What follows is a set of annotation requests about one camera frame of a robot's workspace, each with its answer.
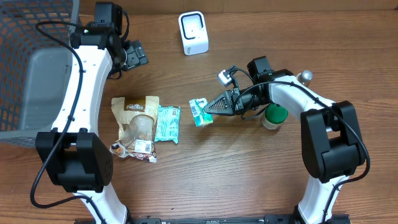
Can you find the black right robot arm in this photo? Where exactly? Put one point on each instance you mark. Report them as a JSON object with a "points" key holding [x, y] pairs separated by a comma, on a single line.
{"points": [[333, 151]]}

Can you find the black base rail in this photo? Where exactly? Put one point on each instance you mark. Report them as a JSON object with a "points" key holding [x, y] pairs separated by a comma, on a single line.
{"points": [[217, 221]]}

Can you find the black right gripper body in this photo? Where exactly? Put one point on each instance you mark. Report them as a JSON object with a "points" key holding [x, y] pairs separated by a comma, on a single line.
{"points": [[236, 101]]}

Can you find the yellow liquid bottle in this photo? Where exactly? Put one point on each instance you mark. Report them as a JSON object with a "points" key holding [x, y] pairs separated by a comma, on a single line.
{"points": [[305, 77]]}

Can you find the brown snack packet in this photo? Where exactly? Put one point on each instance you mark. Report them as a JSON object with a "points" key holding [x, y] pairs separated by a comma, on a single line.
{"points": [[136, 118]]}

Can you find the teal Kleenex tissue pack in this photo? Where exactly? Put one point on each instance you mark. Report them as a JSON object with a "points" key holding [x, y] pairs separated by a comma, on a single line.
{"points": [[201, 118]]}

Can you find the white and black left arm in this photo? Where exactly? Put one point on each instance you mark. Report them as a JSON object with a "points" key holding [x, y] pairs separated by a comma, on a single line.
{"points": [[73, 155]]}

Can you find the dark grey mesh basket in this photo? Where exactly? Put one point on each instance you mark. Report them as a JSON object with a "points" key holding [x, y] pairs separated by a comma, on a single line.
{"points": [[35, 69]]}

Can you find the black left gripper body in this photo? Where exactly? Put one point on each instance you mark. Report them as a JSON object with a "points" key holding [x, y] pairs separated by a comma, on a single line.
{"points": [[135, 56]]}

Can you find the teal snack bar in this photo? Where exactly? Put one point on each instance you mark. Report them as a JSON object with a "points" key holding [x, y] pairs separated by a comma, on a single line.
{"points": [[168, 121]]}

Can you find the white barcode scanner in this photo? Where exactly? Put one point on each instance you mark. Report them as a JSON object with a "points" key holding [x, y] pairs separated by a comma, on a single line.
{"points": [[193, 33]]}

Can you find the green lidded jar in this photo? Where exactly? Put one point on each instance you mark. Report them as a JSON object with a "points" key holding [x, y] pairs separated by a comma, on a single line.
{"points": [[274, 116]]}

